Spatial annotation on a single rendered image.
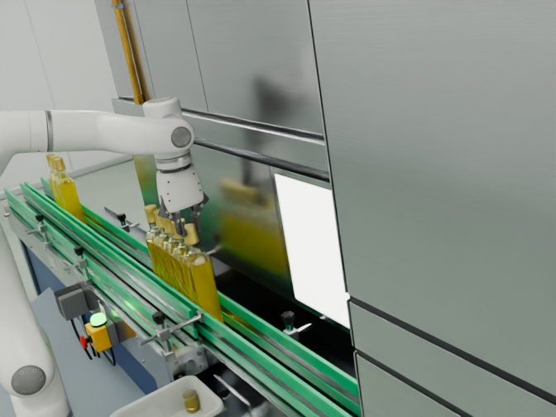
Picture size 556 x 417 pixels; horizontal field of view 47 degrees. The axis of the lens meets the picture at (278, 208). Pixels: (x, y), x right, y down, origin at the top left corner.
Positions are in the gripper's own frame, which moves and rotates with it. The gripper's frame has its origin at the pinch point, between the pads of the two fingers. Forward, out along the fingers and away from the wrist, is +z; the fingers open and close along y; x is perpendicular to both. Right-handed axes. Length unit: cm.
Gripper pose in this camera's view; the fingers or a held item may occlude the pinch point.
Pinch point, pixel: (188, 226)
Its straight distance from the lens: 159.6
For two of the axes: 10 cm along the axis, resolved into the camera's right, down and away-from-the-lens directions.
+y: -8.1, 3.2, -4.9
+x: 5.6, 2.1, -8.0
